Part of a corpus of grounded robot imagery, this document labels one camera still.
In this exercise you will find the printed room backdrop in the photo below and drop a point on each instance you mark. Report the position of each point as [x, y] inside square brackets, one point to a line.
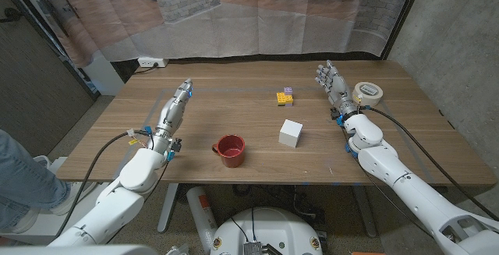
[234, 17]

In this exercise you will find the white sneaker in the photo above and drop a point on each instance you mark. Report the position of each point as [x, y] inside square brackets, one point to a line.
[72, 199]

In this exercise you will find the grey table leg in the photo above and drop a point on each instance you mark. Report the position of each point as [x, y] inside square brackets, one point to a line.
[365, 212]
[167, 208]

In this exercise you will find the yellow toy brick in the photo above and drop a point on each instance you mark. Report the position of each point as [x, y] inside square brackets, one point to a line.
[284, 99]

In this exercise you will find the red ceramic mug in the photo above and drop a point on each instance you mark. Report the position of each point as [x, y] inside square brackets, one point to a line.
[232, 151]

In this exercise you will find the black backdrop stand pole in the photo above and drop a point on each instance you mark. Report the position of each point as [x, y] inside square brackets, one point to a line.
[403, 17]
[58, 50]

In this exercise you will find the white cube block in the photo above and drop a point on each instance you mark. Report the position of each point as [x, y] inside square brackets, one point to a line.
[290, 134]

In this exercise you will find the white cylinder with orange label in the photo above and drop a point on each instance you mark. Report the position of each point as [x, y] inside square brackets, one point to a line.
[200, 216]

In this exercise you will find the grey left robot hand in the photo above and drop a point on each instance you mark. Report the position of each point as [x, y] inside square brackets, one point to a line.
[171, 114]

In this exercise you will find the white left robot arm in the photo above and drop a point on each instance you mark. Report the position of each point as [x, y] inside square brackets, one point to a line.
[117, 204]

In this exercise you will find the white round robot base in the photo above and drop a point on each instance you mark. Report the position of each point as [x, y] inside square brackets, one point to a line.
[273, 231]

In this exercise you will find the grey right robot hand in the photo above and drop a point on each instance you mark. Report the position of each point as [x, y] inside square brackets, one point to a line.
[338, 89]

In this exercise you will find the white power strip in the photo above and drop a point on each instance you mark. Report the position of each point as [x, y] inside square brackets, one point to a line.
[150, 62]

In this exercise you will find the beige masking tape roll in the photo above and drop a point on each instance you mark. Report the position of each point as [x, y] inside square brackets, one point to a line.
[370, 93]

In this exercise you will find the white panel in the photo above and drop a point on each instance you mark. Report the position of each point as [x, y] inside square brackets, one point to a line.
[103, 75]

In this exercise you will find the white robot torso edge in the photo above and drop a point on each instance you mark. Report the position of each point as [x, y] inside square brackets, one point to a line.
[78, 250]

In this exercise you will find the purple toy brick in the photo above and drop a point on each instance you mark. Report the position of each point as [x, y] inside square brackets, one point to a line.
[288, 90]

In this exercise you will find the person's leg in jeans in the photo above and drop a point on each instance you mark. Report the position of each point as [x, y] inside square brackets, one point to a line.
[23, 185]

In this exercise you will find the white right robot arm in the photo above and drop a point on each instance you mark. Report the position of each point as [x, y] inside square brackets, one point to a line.
[409, 192]

